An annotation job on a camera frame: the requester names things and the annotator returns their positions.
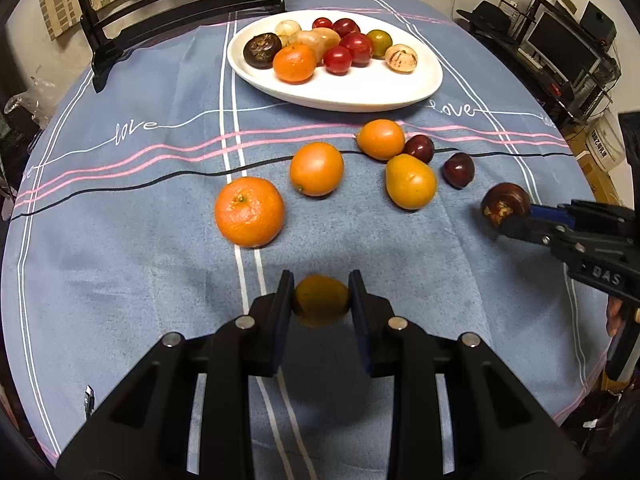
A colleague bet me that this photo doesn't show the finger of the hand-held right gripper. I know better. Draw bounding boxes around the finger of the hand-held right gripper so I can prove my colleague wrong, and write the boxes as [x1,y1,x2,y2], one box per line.
[529,199,640,236]
[492,217,588,266]

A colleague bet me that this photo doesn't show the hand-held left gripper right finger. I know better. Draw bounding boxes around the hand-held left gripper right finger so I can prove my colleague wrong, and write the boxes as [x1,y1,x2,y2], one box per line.
[347,269,587,480]

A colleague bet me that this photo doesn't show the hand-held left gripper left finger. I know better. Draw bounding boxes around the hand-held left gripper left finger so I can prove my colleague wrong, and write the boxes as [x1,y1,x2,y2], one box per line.
[54,269,296,480]

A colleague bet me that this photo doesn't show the dark brown mangosteen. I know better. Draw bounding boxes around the dark brown mangosteen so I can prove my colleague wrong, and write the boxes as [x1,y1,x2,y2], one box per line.
[243,32,282,67]
[481,183,532,228]

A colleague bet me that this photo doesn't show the small yellow citrus fruit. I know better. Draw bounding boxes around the small yellow citrus fruit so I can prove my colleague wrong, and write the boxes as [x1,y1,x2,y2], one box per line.
[292,275,350,328]

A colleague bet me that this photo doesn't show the white oval plate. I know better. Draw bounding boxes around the white oval plate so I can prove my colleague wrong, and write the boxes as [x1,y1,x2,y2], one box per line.
[226,10,444,113]

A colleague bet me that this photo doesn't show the person's right hand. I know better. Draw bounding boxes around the person's right hand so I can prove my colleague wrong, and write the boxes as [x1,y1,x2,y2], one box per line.
[606,297,624,338]

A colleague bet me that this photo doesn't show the cardboard box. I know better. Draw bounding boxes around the cardboard box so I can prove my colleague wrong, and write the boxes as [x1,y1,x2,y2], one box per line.
[565,127,621,206]

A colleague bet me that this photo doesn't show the white plastic bucket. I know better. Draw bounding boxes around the white plastic bucket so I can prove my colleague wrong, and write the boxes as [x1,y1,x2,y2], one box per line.
[582,110,628,171]

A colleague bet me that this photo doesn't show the dark red plum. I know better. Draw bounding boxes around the dark red plum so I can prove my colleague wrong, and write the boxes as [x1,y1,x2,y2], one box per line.
[442,152,476,190]
[403,135,435,164]

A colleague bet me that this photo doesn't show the orange mandarin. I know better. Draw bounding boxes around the orange mandarin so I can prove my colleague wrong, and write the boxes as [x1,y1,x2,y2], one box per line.
[214,176,286,249]
[356,119,406,162]
[289,142,345,198]
[272,44,318,85]

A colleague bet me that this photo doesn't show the black desk shelf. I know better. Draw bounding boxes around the black desk shelf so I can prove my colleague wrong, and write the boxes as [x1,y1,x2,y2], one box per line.
[465,0,621,126]

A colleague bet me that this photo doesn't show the plain yellow pear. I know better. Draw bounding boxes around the plain yellow pear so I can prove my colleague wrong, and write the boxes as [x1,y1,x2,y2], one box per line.
[385,154,438,211]

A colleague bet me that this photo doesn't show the computer monitor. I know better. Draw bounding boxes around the computer monitor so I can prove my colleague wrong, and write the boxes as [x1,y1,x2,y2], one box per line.
[527,12,601,78]

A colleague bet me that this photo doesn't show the black speaker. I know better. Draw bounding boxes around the black speaker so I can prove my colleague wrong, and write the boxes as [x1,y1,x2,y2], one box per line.
[580,1,617,43]

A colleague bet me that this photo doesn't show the black hat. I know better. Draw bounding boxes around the black hat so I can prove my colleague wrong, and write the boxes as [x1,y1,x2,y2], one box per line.
[455,1,526,43]

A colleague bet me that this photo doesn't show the beige spotted round fruit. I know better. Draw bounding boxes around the beige spotted round fruit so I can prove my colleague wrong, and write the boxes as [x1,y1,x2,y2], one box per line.
[385,44,419,75]

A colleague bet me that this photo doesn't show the green tomato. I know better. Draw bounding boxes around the green tomato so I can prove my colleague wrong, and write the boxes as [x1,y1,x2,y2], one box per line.
[366,30,393,58]

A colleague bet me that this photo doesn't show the clear plastic bag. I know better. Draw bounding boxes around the clear plastic bag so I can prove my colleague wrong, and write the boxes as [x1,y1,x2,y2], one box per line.
[5,77,66,126]

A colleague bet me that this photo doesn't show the striped beige curtain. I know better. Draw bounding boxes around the striped beige curtain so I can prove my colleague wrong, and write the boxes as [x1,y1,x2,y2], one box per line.
[35,0,131,41]

